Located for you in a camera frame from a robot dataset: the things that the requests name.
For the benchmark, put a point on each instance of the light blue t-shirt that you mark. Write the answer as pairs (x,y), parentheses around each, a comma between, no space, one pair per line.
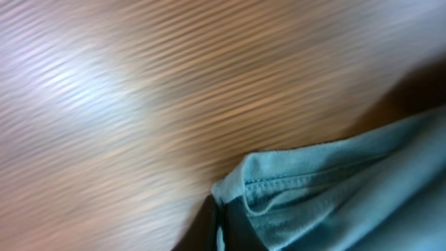
(381,190)

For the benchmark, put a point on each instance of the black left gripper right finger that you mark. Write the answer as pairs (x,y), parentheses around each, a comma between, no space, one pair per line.
(239,234)

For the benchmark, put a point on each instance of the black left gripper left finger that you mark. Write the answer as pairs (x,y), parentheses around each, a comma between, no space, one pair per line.
(201,235)

